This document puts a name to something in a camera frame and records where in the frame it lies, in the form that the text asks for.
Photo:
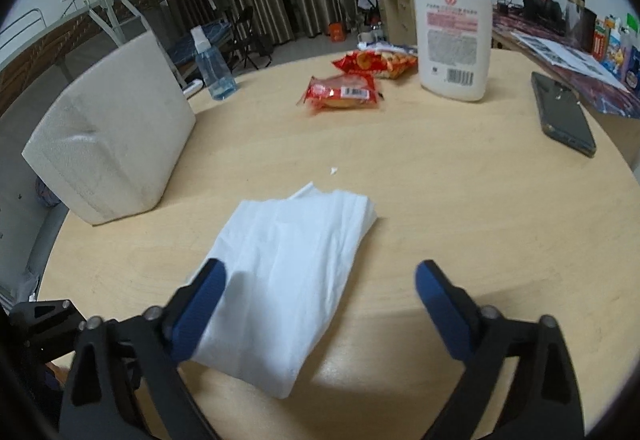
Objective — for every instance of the white tissue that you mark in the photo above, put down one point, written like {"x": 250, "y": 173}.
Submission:
{"x": 280, "y": 270}

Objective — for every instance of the black folding chair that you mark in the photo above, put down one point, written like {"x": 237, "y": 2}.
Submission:
{"x": 250, "y": 40}

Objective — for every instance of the glass jar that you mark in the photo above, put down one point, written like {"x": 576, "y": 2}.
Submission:
{"x": 580, "y": 17}

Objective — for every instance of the printed paper sheets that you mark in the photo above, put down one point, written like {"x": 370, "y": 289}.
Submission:
{"x": 560, "y": 52}

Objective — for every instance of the orange snack packet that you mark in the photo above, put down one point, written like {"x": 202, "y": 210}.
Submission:
{"x": 375, "y": 62}

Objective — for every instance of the clear spray bottle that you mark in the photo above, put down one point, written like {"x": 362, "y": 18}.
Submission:
{"x": 215, "y": 70}

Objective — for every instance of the black bag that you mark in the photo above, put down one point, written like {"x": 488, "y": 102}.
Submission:
{"x": 542, "y": 7}

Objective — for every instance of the patterned tablecloth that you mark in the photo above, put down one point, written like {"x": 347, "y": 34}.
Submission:
{"x": 615, "y": 95}

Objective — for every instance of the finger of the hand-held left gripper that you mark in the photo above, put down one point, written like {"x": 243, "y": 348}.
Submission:
{"x": 45, "y": 325}

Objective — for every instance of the white foam box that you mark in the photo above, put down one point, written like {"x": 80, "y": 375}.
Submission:
{"x": 110, "y": 130}

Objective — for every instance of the wooden desk cabinet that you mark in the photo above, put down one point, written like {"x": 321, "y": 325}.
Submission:
{"x": 395, "y": 12}

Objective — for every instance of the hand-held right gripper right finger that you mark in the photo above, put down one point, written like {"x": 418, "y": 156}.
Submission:
{"x": 445, "y": 310}

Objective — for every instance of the red snack packet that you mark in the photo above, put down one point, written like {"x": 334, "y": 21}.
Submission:
{"x": 340, "y": 92}

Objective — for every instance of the white lotion pump bottle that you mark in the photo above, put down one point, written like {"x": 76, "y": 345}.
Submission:
{"x": 452, "y": 20}

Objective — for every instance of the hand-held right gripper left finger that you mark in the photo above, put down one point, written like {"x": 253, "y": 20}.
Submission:
{"x": 200, "y": 310}

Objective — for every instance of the orange box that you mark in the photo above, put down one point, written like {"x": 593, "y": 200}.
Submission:
{"x": 336, "y": 32}

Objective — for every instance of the black smartphone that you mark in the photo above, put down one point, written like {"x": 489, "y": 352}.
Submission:
{"x": 565, "y": 115}

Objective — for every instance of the row of colourful cartons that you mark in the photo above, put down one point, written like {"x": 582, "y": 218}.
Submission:
{"x": 617, "y": 50}

